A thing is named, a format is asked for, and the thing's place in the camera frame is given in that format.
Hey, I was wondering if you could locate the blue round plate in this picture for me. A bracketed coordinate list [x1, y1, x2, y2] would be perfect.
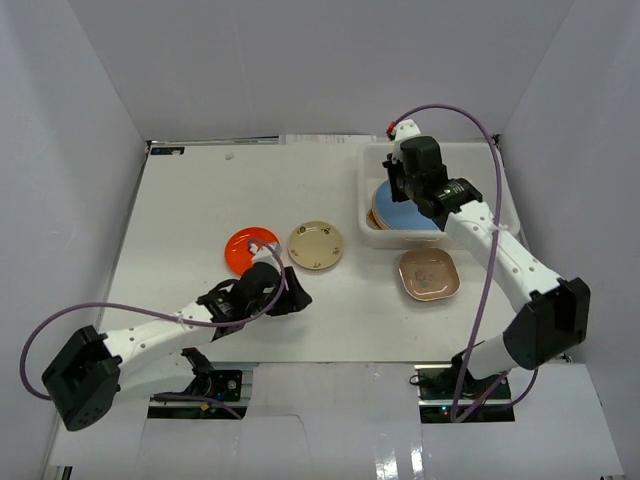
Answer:
[373, 180, 439, 232]

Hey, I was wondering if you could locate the pink round plate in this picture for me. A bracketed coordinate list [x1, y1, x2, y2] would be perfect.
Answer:
[367, 196, 391, 230]

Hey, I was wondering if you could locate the brown square panda dish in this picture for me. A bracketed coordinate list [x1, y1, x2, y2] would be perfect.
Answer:
[398, 248, 460, 302]

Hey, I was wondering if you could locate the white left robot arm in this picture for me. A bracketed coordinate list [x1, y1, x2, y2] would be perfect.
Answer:
[42, 262, 312, 432]

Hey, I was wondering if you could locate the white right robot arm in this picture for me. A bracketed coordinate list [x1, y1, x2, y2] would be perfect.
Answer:
[383, 135, 591, 399]

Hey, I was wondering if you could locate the white plastic bin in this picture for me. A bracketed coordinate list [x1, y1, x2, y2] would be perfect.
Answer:
[356, 142, 496, 249]

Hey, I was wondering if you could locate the orange round plate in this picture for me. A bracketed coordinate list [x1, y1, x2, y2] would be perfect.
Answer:
[224, 226, 281, 276]

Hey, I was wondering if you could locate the beige patterned small plate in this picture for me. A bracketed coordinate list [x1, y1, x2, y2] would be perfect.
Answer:
[287, 221, 345, 271]

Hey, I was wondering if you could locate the black label sticker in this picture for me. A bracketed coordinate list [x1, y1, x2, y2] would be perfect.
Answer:
[149, 147, 185, 156]

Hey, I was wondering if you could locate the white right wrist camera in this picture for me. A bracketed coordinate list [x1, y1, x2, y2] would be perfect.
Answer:
[388, 118, 422, 157]

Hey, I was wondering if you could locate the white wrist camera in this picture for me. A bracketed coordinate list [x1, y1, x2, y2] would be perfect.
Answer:
[247, 238, 281, 269]
[388, 118, 422, 157]

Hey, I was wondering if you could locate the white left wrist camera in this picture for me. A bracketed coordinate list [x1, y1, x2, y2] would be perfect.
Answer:
[247, 238, 281, 269]

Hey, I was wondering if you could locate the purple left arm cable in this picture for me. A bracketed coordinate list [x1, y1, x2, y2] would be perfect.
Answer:
[19, 238, 291, 419]

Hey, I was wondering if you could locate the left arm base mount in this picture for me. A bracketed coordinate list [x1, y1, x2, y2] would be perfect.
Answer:
[151, 348, 247, 420]

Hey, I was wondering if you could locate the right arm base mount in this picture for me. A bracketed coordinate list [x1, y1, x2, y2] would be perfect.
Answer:
[409, 363, 515, 425]

